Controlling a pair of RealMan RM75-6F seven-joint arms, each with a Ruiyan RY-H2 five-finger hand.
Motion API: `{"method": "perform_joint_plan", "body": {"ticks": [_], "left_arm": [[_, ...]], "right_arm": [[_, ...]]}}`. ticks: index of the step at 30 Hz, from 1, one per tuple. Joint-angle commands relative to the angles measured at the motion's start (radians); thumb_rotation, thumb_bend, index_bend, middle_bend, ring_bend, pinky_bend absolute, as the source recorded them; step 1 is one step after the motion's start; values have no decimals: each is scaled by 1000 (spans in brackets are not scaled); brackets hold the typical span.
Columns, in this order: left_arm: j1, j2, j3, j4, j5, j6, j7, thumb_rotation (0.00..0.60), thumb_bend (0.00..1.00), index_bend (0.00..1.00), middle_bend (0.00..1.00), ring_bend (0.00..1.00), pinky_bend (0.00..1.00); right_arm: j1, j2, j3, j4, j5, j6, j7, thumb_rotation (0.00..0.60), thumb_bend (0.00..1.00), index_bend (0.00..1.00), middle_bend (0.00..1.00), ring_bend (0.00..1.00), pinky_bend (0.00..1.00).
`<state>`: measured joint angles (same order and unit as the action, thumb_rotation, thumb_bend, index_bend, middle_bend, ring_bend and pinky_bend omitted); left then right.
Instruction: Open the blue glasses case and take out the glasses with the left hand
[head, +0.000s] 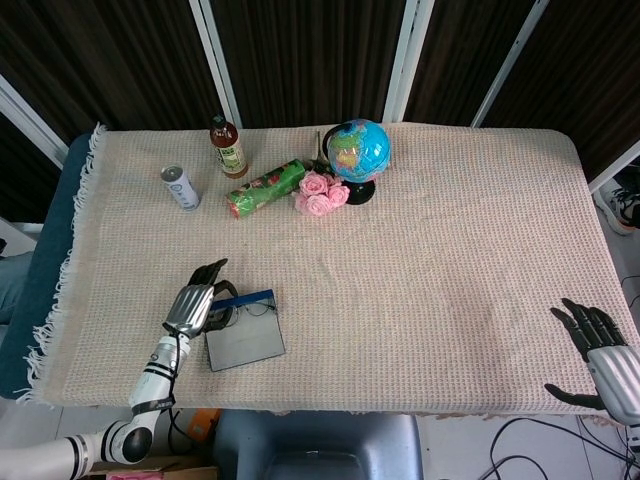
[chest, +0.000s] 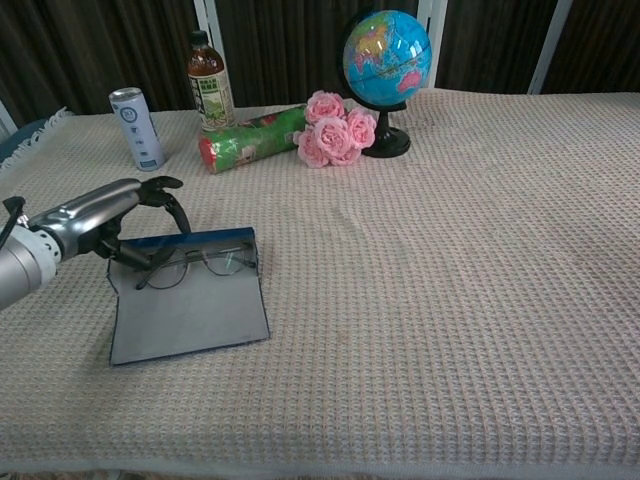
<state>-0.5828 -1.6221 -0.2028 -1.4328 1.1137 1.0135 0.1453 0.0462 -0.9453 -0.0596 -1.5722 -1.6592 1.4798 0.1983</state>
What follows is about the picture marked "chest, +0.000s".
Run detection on green floral wrapped tube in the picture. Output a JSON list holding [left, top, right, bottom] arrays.
[[197, 104, 309, 175]]

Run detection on blue globe on black stand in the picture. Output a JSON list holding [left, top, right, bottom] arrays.
[[342, 8, 434, 159]]

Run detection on thin black frame eyeglasses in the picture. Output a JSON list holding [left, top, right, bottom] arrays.
[[135, 239, 259, 291]]

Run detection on white drink can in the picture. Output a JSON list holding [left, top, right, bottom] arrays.
[[108, 87, 167, 172]]

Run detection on beige waffle tablecloth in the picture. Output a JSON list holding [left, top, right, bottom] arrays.
[[0, 89, 640, 476]]

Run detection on brown tea bottle green label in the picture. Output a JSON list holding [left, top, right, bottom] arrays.
[[187, 29, 236, 134]]

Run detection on dark blue glasses case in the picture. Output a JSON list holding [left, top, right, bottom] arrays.
[[105, 227, 272, 366]]

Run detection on blue padded table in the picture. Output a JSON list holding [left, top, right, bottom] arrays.
[[0, 118, 51, 164]]

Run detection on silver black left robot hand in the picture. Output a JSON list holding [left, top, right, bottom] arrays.
[[27, 174, 192, 274]]

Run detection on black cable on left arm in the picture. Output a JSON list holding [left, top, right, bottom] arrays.
[[0, 196, 27, 251]]

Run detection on pink rose bouquet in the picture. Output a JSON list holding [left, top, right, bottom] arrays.
[[292, 89, 378, 169]]

